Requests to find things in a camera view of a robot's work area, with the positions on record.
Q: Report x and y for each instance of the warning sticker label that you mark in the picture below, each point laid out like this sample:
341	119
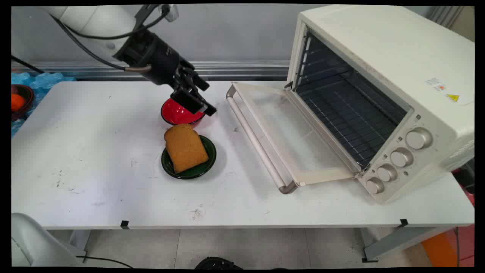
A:
449	93

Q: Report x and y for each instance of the black object on floor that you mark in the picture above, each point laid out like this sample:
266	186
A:
218	263

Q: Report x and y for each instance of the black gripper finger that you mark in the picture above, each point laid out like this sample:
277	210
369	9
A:
197	81
191	101

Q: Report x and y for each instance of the orange floor object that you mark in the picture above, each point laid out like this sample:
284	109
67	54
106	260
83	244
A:
439	252

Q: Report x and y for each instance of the red plastic object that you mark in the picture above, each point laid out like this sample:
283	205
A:
466	197

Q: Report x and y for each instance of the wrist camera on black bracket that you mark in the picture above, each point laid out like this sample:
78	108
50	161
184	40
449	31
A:
168	12

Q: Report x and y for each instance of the dark green plate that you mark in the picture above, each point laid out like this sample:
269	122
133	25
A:
201	170

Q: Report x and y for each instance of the aluminium wall rail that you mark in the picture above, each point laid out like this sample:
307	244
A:
242	70

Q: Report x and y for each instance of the orange fruit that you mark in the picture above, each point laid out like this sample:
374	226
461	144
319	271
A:
17	102

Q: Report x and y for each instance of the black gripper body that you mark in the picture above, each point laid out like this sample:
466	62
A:
159	60

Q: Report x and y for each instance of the white rounded machine housing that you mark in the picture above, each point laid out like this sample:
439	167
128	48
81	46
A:
34	242

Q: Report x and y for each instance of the grey corrugated panel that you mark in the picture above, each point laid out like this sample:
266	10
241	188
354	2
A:
445	15

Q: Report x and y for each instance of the red bowl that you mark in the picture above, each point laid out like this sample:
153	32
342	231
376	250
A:
176	113

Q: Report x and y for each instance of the cream toaster oven body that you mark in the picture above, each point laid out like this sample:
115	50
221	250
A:
379	45

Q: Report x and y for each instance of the grey metal table leg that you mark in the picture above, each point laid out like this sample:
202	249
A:
79	242
401	240

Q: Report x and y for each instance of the black tape piece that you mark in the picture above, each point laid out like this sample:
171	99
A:
404	223
124	225

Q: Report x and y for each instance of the brown bread slice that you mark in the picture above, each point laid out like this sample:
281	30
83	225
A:
185	149

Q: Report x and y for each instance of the large silver oven knob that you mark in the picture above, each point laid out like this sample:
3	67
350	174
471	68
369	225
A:
417	138

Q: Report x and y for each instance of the dark brown bowl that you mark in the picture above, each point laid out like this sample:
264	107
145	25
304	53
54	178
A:
28	99

